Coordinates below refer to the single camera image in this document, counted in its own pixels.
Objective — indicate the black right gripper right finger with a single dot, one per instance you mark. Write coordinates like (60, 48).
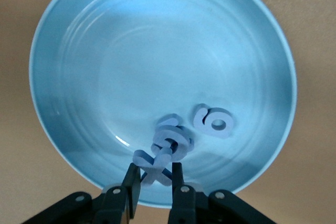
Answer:
(181, 203)

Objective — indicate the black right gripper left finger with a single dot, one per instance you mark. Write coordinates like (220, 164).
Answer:
(131, 197)

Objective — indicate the blue foam letter X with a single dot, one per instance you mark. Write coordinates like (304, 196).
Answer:
(152, 169)

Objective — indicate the blue foam number 6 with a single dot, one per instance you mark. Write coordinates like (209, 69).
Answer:
(204, 127)

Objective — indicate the blue foam letter M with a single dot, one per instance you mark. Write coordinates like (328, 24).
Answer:
(168, 120)

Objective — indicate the brown table cover sheet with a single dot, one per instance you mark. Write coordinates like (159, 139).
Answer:
(15, 103)

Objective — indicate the blue plate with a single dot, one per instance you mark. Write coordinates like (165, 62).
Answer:
(157, 51)

